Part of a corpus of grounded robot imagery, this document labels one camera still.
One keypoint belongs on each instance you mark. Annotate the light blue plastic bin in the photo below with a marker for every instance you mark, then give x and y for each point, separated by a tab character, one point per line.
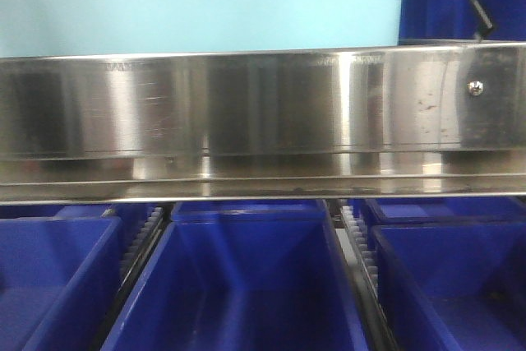
85	27

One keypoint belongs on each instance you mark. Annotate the blue bin rear middle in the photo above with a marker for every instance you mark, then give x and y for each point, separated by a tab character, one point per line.
263	209

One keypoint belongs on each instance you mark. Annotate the blue bin lower middle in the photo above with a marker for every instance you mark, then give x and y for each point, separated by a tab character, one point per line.
249	284

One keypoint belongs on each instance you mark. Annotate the blue bin rear right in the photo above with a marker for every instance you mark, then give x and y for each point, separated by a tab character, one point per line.
419	210

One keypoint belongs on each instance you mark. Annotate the blue bin lower right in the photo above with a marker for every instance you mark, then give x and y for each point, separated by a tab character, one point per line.
458	287

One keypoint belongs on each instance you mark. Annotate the blue bin lower left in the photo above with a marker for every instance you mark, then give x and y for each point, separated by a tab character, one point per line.
58	279

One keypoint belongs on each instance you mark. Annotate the stainless steel shelf rail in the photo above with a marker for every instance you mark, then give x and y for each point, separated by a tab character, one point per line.
444	119

